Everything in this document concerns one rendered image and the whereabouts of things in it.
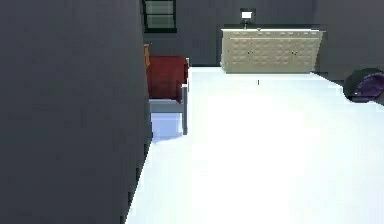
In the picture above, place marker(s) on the black framed window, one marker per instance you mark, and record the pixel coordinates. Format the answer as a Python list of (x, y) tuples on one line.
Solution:
[(159, 15)]

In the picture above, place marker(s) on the dark purple round cushion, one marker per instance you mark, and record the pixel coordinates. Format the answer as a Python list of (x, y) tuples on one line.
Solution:
[(365, 86)]

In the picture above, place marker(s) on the beige chest of drawers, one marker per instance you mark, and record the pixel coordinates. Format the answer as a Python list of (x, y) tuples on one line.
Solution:
[(270, 50)]

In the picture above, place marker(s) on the orange pillow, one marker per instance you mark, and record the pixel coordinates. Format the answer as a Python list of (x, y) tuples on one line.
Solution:
[(146, 53)]

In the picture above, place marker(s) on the small white table lamp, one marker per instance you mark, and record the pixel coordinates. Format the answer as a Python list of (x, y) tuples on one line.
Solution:
[(246, 16)]

